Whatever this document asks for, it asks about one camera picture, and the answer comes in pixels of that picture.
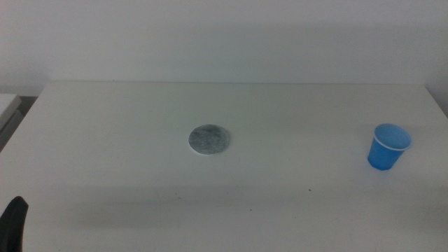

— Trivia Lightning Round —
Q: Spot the blue plastic cup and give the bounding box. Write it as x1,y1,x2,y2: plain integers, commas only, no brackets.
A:
367,122,413,172

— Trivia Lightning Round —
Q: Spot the grey round cup mat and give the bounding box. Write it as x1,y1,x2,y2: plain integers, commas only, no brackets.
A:
188,123,232,156

